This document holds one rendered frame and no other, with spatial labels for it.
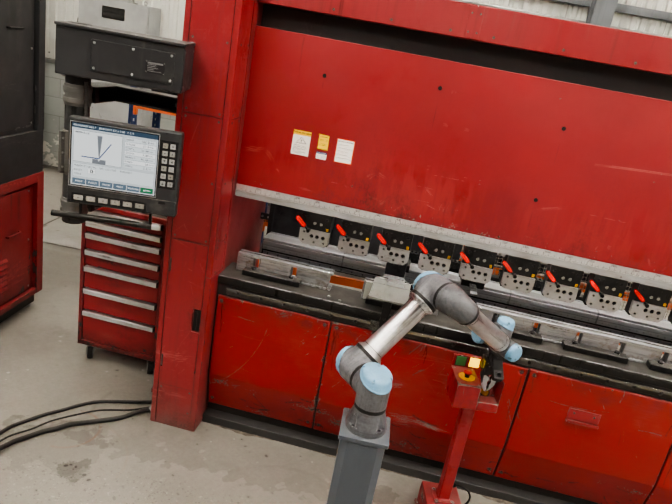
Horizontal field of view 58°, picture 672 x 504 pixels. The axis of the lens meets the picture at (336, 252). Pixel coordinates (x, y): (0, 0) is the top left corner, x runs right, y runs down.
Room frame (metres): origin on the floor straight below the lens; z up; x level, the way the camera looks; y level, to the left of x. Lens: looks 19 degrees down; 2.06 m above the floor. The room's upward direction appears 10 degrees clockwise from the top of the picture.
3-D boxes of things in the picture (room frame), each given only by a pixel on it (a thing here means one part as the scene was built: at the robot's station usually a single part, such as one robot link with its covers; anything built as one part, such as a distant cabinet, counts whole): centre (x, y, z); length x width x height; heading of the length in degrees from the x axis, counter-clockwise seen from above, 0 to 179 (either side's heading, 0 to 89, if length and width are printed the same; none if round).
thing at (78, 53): (2.56, 0.99, 1.53); 0.51 x 0.25 x 0.85; 97
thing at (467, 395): (2.40, -0.71, 0.75); 0.20 x 0.16 x 0.18; 94
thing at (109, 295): (3.36, 1.14, 0.50); 0.50 x 0.50 x 1.00; 83
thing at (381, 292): (2.69, -0.29, 1.00); 0.26 x 0.18 x 0.01; 173
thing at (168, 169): (2.48, 0.93, 1.42); 0.45 x 0.12 x 0.36; 97
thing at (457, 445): (2.40, -0.71, 0.39); 0.05 x 0.05 x 0.54; 4
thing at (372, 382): (1.90, -0.22, 0.94); 0.13 x 0.12 x 0.14; 32
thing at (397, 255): (2.84, -0.28, 1.18); 0.15 x 0.09 x 0.17; 83
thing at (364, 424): (1.89, -0.22, 0.82); 0.15 x 0.15 x 0.10
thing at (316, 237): (2.88, 0.12, 1.18); 0.15 x 0.09 x 0.17; 83
